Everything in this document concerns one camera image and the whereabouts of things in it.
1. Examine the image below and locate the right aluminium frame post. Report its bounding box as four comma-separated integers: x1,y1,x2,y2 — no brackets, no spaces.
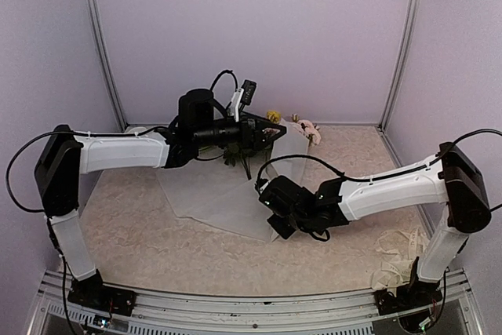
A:
379,0,420,133

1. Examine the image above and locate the cream ribbon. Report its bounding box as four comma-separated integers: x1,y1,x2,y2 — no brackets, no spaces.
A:
370,228,429,294

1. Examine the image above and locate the aluminium frame post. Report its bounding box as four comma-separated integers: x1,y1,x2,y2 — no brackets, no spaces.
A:
86,0,129,131
379,0,420,133

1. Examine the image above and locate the blue hydrangea fake flower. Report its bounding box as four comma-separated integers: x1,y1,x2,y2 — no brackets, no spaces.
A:
199,144,256,181

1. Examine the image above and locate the aluminium front rail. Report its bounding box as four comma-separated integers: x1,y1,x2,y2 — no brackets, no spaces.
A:
23,270,484,334

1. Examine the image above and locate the left aluminium frame post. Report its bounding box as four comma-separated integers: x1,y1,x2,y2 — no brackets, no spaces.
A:
86,0,129,131

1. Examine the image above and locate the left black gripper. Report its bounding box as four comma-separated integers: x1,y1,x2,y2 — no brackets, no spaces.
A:
195,111,286,151

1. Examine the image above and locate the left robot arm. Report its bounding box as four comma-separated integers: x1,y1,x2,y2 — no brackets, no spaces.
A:
34,80,287,316

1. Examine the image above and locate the pink fake rose stem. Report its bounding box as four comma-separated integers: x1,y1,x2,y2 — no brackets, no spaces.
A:
292,114,322,145

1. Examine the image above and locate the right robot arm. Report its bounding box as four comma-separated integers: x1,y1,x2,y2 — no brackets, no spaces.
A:
254,129,501,314

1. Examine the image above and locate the yellow fake flower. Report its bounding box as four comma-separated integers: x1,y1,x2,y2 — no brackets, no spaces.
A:
266,111,282,124

